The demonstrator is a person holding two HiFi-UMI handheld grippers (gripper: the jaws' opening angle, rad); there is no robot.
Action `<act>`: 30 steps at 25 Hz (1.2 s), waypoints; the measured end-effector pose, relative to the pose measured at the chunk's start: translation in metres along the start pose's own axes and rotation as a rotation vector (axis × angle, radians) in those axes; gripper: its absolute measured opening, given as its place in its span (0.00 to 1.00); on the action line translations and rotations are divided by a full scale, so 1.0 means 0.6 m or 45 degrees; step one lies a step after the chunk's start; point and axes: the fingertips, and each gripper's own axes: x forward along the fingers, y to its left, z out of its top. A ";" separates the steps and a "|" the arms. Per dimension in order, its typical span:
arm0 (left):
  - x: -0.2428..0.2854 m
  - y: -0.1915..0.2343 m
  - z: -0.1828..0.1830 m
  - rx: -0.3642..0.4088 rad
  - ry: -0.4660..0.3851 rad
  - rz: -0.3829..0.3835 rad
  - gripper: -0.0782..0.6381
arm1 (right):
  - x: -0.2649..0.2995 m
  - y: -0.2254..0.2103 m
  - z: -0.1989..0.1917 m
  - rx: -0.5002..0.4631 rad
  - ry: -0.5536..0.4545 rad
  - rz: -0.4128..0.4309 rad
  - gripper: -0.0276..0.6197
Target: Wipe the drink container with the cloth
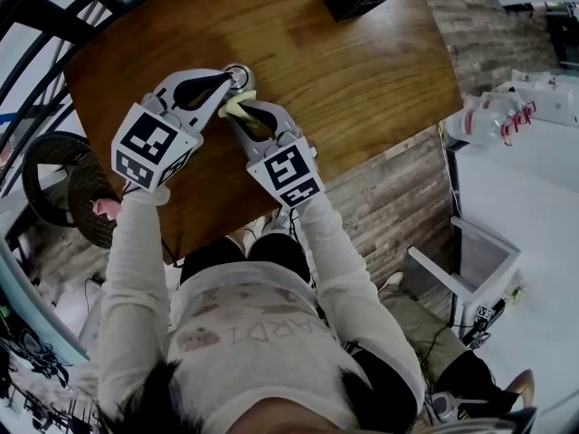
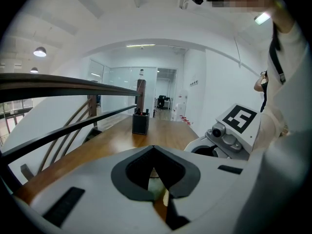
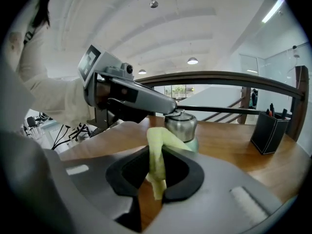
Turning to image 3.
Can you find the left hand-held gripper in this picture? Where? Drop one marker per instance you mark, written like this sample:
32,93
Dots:
89,60

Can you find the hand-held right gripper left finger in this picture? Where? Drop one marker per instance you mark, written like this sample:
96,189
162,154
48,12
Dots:
92,186

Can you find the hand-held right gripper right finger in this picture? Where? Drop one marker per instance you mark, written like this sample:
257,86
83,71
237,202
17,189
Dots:
209,203

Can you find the yellow-green cloth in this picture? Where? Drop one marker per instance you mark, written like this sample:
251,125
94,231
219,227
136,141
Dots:
156,150

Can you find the person's left hand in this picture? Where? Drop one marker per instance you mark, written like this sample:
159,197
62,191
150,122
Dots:
101,94

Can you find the dome ceiling lamp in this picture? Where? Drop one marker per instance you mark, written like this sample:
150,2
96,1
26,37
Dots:
142,71
192,61

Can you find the black tripod stand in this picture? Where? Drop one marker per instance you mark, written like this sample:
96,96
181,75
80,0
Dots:
70,133

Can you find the dark wooden railing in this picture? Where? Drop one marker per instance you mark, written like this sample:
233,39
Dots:
219,75

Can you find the black office chair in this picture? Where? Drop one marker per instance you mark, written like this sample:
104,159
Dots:
32,123

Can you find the black leather pen holder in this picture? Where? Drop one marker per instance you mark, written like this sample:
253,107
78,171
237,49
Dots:
268,135

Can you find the small grey ceiling lamp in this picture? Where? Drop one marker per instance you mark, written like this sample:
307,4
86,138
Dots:
153,4

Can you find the red-tipped black pen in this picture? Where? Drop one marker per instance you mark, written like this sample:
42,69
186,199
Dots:
284,113

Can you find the person's torso in white sweater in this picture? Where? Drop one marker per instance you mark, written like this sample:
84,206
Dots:
29,57

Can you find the ceiling tube light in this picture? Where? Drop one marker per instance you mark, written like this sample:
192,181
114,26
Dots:
271,10

